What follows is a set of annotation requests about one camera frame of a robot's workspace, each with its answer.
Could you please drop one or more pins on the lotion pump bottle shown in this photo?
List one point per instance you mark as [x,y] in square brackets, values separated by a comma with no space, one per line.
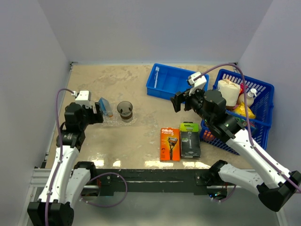
[248,99]

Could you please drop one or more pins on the blue plastic divided bin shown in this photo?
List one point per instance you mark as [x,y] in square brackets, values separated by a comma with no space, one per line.
[170,80]

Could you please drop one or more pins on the white toothpaste tube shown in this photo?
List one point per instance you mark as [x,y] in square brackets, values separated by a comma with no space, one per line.
[108,108]

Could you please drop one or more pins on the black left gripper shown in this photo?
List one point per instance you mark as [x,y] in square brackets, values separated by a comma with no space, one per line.
[96,117]

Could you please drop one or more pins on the pink packet in basket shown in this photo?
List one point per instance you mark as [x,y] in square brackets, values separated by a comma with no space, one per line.
[242,88]

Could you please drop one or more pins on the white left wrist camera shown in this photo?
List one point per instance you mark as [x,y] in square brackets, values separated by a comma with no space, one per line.
[83,98]

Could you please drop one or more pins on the blue plastic shopping basket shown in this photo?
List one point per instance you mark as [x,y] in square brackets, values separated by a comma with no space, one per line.
[262,108]

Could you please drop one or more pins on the blue toothbrush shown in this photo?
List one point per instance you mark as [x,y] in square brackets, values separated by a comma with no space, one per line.
[156,76]

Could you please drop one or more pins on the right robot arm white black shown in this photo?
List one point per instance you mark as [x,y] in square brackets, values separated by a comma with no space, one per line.
[273,184]

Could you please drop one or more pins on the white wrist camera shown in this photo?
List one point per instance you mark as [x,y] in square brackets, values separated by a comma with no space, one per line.
[196,81]
[83,98]

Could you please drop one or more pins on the green black Gillette razor box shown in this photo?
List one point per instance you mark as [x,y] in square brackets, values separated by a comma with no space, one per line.
[190,141]

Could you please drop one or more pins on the orange Gillette Fusion5 razor box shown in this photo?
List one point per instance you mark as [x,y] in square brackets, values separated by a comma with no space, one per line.
[170,144]

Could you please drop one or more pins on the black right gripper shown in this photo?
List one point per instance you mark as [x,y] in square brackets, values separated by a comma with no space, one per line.
[177,100]

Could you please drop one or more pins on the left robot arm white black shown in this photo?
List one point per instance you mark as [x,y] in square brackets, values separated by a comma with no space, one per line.
[55,204]

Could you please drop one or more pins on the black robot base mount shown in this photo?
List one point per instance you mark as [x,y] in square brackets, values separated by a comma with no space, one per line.
[194,181]

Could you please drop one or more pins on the yellow snack packet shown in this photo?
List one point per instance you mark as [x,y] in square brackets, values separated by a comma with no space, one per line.
[243,111]

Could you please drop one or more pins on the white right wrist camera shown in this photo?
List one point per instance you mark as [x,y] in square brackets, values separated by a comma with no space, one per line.
[196,81]

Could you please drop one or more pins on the beige wrapped roll package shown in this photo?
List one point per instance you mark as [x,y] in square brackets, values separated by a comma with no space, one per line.
[230,92]

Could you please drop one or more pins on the light blue toothpaste tube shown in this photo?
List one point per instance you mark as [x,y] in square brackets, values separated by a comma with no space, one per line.
[101,105]

